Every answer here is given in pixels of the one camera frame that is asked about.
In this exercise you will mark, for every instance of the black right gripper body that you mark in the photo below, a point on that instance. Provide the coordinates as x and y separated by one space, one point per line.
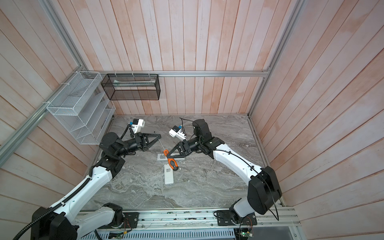
193 145

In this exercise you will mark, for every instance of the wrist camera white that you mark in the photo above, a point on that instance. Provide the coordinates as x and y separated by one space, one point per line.
177 132
137 125

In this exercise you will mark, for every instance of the short white remote control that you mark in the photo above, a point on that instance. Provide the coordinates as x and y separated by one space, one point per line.
168 175

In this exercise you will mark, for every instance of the white wire mesh shelf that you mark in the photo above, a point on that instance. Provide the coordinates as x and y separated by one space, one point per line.
83 110

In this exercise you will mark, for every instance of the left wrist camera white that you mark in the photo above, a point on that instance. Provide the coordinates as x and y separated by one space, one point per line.
137 125

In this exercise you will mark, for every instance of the aluminium rail base frame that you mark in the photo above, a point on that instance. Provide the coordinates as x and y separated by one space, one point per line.
189 219

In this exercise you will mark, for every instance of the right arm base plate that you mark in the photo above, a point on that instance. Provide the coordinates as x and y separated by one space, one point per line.
230 218

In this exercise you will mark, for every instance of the long white remote control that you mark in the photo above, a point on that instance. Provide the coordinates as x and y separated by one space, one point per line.
162 157

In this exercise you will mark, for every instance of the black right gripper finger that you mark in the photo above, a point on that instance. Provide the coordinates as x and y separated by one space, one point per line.
177 149
175 156

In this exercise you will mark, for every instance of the orange handled screwdriver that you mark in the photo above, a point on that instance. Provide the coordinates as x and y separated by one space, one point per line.
172 162

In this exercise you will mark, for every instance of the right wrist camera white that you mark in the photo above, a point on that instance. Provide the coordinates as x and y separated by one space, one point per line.
177 132

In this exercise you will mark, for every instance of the left aluminium wall rail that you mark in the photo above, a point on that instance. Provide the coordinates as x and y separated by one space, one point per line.
20 135

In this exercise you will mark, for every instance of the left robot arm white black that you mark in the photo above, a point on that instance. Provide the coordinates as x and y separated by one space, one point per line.
60 221

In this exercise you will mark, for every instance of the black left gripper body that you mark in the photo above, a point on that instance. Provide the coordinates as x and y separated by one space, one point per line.
139 141

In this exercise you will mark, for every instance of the horizontal aluminium wall rail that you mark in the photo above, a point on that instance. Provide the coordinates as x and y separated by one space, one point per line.
165 74

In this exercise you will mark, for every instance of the black wire mesh basket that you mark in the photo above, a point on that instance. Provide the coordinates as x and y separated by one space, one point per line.
132 87

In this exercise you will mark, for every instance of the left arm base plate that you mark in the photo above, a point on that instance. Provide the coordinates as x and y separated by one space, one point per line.
124 220

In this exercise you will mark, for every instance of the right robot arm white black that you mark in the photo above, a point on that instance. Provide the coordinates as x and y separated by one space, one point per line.
263 187

